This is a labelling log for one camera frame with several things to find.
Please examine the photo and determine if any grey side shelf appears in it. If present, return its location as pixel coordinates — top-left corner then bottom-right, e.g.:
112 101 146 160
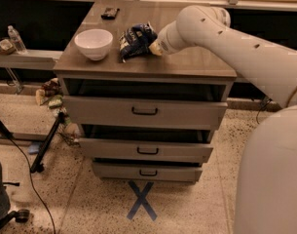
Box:
0 50 62 70

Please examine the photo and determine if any top grey drawer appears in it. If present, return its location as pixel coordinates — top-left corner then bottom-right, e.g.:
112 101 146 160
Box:
63 96 227 130

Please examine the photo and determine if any black floor cable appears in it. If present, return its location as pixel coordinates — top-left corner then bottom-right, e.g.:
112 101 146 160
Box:
0 111 57 234

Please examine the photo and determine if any black tripod leg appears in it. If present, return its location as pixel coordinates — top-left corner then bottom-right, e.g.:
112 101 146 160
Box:
30 112 64 174

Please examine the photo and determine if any middle grey drawer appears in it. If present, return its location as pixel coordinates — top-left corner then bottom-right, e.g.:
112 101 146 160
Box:
80 138 213 164

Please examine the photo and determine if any clear plastic water bottle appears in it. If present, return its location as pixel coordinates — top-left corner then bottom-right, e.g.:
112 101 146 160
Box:
8 25 27 54

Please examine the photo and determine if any bottom grey drawer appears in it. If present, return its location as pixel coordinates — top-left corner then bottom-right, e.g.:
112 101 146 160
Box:
92 162 203 182

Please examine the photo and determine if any small black object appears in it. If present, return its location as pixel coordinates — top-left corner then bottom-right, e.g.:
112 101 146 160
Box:
101 8 120 20

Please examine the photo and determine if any crumpled item on shelf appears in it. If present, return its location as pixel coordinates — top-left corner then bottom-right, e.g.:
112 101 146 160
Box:
0 38 16 55

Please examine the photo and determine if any grey drawer cabinet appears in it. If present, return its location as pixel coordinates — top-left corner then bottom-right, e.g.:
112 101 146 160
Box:
53 0 238 184

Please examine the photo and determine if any blue tape cross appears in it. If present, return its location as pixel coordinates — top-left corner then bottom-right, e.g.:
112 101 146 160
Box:
127 180 157 221

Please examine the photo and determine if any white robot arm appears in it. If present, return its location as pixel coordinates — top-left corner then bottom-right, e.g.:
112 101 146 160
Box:
151 6 297 234

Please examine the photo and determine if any blue chip bag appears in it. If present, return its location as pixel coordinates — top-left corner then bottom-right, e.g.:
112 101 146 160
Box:
119 22 158 61

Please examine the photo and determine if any office chair base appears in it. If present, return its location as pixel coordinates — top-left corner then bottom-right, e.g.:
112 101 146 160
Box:
0 182 30 230

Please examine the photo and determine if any grey drawer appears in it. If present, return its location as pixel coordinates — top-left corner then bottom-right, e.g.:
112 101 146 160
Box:
80 138 213 164
63 96 227 130
92 162 203 182

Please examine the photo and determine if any snack pile on floor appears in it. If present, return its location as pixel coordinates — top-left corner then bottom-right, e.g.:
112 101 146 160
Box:
35 78 81 146

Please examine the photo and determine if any white ceramic bowl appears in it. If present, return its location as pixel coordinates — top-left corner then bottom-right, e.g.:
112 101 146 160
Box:
74 28 113 60

